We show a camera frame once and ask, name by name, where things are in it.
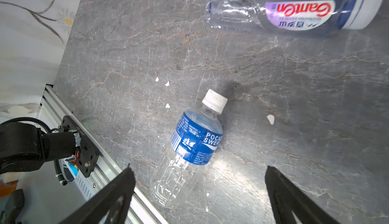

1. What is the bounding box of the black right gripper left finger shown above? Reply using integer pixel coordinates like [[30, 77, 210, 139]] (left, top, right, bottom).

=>
[[61, 167, 136, 224]]

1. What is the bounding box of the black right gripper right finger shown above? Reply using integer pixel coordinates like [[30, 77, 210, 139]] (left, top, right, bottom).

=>
[[265, 166, 339, 224]]

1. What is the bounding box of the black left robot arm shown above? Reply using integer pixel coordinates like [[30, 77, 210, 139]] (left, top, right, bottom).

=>
[[1, 117, 81, 174]]

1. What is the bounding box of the Pocari Sweat bottle white cap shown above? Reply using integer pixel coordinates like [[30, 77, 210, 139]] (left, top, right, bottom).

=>
[[150, 88, 229, 208]]

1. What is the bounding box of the purple label Ganten bottle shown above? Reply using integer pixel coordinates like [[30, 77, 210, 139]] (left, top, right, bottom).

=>
[[205, 0, 384, 37]]

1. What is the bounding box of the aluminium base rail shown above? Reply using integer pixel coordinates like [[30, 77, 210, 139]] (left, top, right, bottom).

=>
[[38, 85, 168, 224]]

